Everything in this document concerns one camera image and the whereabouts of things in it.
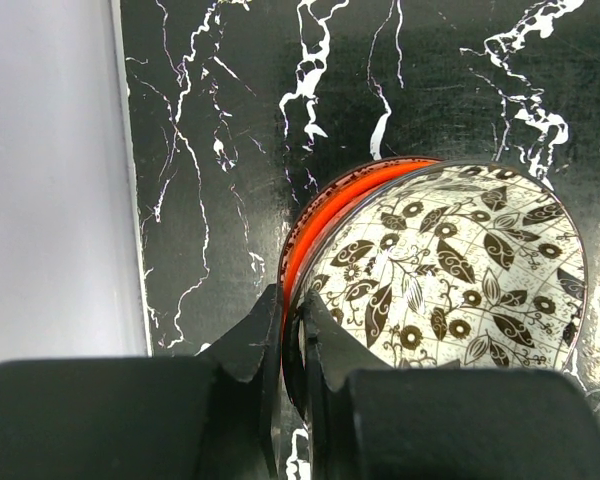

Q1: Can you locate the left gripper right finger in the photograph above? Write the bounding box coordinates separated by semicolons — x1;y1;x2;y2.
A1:
300;292;600;479

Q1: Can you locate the black white leaf bowl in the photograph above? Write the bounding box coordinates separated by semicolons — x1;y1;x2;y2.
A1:
289;162;587;370

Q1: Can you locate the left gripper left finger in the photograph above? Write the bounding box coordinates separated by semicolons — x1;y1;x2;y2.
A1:
0;285;283;479

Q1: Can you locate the plain orange bowl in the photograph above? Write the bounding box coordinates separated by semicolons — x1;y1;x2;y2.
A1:
277;155;443;321

